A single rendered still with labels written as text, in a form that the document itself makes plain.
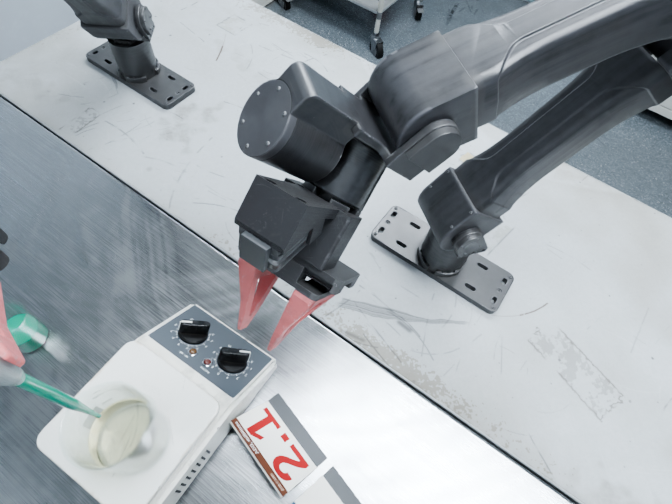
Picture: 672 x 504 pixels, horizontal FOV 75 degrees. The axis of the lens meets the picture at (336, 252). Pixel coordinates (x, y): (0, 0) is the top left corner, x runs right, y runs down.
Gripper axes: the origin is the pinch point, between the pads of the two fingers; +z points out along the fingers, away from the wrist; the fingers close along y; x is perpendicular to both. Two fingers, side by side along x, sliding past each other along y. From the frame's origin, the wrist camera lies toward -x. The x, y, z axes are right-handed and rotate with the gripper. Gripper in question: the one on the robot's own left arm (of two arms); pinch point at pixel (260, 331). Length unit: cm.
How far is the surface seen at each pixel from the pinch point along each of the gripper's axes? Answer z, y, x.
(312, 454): 11.7, 9.8, 6.8
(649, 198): -65, 69, 190
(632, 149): -85, 54, 207
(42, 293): 15.0, -28.8, 4.3
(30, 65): -5, -66, 21
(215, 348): 7.2, -5.1, 4.9
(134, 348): 8.6, -10.2, -1.6
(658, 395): -11, 41, 27
